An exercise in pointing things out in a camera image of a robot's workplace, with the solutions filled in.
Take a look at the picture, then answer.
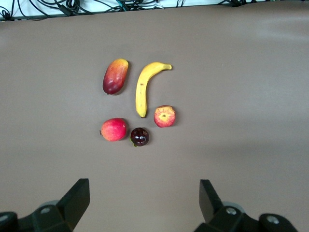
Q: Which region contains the red yellow mango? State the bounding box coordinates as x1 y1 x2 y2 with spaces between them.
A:
102 58 129 96

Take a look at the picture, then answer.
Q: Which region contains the red yellow apple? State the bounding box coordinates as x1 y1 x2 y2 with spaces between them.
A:
154 105 176 128

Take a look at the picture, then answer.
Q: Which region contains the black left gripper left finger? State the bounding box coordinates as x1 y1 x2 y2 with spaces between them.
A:
0 178 91 232

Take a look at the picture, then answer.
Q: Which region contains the round red pomegranate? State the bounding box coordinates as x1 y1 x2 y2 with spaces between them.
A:
99 117 127 142

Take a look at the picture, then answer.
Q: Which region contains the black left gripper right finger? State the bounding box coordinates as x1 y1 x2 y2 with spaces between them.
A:
194 179 299 232

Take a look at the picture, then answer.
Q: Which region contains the yellow banana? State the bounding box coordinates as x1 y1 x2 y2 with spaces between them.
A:
135 61 173 119

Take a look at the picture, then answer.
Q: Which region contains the black cable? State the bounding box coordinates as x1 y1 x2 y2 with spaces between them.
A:
0 6 32 22
96 0 184 12
28 0 97 17

